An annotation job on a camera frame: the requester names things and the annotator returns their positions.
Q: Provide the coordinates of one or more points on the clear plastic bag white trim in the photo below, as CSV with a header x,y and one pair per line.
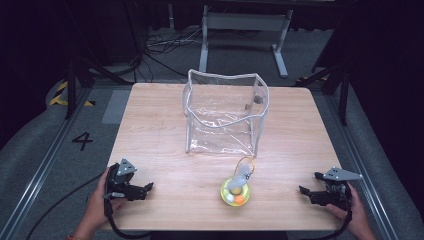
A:
x,y
220,116

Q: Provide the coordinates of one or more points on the person's right hand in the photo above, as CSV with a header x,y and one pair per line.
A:
x,y
356,213

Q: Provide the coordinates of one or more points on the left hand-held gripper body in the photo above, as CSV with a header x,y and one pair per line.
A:
x,y
120,181

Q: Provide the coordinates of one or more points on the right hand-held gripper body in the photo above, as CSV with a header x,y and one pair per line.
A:
x,y
335,191

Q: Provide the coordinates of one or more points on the black metal stand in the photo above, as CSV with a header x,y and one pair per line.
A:
x,y
336,83
80,76

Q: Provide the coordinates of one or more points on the aluminium floor rail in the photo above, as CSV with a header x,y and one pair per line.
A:
x,y
40,173
363,160

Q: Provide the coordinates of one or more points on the grey metal table frame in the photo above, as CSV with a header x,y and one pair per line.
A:
x,y
245,23

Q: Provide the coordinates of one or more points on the person's left hand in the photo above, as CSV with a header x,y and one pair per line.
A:
x,y
98,203

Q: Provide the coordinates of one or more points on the yellow round toy with balls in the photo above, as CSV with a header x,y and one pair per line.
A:
x,y
235,193

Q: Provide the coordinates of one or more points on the yellow black hazard tape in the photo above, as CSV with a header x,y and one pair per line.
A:
x,y
60,96

